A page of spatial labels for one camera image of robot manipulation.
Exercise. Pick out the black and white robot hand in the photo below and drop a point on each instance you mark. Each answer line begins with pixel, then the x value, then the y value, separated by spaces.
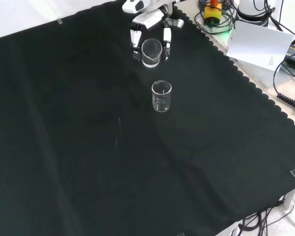
pixel 150 18

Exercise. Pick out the graduated clear glass beaker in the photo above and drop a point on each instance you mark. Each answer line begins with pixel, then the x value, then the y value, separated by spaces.
pixel 161 108

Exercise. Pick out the black bench cloth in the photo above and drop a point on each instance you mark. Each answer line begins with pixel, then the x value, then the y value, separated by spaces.
pixel 88 137

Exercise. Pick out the pale white board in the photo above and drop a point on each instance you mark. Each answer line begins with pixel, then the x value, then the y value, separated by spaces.
pixel 258 41

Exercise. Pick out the wide clear glass beaker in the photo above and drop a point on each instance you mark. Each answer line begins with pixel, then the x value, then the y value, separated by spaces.
pixel 151 64

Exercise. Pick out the yellow stop button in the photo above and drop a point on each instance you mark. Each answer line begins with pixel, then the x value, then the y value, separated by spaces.
pixel 212 14

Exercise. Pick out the white bench leg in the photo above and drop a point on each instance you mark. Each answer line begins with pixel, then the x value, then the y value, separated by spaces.
pixel 293 196

